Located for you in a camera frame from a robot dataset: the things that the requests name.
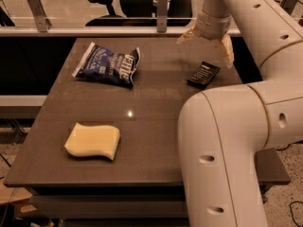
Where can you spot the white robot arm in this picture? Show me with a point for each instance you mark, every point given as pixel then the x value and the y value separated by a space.
pixel 221 129

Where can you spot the middle metal railing post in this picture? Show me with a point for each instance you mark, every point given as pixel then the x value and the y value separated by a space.
pixel 162 16

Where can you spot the cardboard box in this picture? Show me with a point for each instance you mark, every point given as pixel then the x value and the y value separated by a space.
pixel 19 198

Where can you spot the black office chair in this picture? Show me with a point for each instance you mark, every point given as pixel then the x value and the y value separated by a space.
pixel 142 13

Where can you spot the metal railing bar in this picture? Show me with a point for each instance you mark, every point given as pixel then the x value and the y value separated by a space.
pixel 92 31

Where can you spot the left metal railing post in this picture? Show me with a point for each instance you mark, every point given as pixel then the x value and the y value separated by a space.
pixel 42 22

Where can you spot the black rxbar chocolate wrapper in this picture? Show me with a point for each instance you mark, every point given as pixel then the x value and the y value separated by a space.
pixel 203 75

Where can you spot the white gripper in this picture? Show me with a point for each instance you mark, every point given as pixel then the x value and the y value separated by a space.
pixel 212 26

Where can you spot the yellow sponge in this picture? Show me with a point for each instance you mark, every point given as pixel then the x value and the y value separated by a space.
pixel 87 141

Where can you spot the blue kettle chips bag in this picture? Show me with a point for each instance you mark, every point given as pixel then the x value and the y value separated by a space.
pixel 103 65

